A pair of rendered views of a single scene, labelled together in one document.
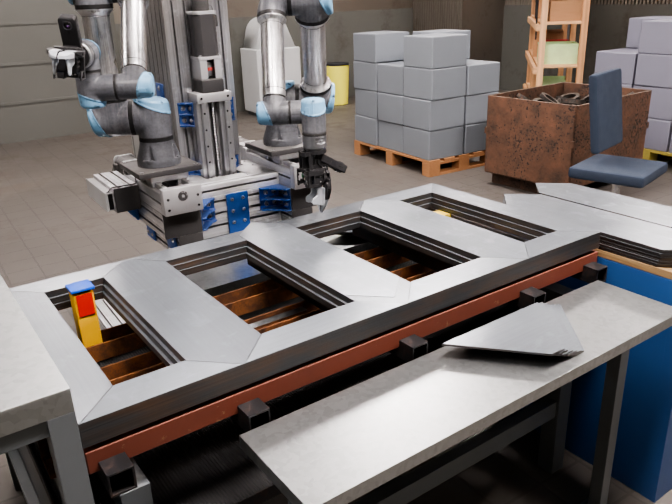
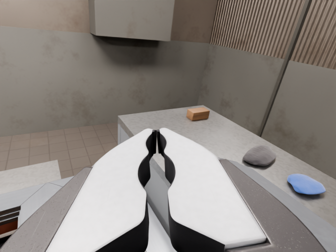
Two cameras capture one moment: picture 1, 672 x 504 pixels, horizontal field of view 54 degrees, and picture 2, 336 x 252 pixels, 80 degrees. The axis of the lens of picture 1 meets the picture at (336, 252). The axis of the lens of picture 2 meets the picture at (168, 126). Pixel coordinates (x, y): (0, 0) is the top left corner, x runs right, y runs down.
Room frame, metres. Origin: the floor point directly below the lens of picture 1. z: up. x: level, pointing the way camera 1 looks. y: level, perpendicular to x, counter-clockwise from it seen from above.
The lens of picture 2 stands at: (1.81, 0.67, 1.52)
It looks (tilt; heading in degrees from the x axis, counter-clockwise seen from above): 27 degrees down; 180
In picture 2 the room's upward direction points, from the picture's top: 7 degrees clockwise
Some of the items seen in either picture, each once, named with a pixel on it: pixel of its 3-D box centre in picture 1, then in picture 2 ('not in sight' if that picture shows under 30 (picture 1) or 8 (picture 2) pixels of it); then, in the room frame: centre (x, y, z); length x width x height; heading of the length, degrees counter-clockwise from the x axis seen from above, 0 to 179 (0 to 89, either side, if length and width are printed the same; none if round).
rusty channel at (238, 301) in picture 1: (285, 287); not in sight; (1.92, 0.17, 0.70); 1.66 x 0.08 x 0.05; 125
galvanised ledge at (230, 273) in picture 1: (290, 256); not in sight; (2.28, 0.17, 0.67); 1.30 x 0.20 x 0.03; 125
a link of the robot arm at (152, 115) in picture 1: (151, 115); not in sight; (2.27, 0.61, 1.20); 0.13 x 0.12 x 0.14; 97
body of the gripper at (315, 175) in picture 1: (313, 167); not in sight; (2.03, 0.06, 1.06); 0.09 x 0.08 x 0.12; 125
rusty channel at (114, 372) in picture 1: (319, 309); not in sight; (1.76, 0.05, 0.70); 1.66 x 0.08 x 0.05; 125
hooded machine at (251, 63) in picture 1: (271, 66); not in sight; (9.45, 0.81, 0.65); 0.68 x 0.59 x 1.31; 123
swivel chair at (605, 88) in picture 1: (616, 161); not in sight; (4.02, -1.78, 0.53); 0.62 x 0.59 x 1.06; 28
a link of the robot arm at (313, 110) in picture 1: (313, 116); not in sight; (2.04, 0.05, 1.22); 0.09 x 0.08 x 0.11; 0
